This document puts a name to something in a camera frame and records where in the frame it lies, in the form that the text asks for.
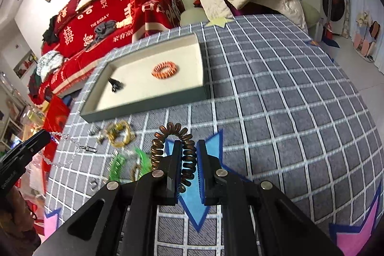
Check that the grey checked tablecloth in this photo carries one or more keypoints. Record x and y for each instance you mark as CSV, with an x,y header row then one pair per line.
x,y
285,94

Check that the red gift bag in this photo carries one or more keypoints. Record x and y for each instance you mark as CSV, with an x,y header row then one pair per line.
x,y
55,115

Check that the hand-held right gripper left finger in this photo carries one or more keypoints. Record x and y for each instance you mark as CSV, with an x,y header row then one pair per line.
x,y
178,172

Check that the large pink star sticker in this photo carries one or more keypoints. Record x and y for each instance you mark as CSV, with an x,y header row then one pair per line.
x,y
354,235

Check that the yellow star sticker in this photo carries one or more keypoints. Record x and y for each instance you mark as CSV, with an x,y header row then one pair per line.
x,y
217,22

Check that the small silver charm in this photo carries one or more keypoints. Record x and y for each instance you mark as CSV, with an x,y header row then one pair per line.
x,y
93,130

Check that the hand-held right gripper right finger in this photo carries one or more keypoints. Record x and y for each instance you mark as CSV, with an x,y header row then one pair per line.
x,y
200,172

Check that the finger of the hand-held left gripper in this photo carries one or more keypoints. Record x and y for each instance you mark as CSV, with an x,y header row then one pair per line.
x,y
33,143

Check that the dark clothes pile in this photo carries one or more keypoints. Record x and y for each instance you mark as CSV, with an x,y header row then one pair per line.
x,y
51,29

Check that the person's left forearm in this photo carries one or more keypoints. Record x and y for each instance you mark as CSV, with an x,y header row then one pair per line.
x,y
15,229

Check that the green translucent bangle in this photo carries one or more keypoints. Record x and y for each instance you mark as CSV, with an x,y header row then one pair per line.
x,y
118,166

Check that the red printed blanket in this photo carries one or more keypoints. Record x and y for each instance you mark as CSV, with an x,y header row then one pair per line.
x,y
129,4

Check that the blue star sticker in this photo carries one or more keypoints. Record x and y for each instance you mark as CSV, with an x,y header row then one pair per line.
x,y
192,208

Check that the grey tray with cream lining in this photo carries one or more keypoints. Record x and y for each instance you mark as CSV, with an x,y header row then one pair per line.
x,y
156,76

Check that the white teal knitted cloth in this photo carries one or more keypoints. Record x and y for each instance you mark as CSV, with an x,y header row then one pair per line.
x,y
49,62

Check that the grey cloth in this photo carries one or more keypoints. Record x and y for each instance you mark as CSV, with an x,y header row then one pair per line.
x,y
105,29

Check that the black hair clip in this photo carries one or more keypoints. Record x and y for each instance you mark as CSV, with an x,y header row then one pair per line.
x,y
115,84

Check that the white washing machine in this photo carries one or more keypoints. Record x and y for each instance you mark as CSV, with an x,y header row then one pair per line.
x,y
333,1

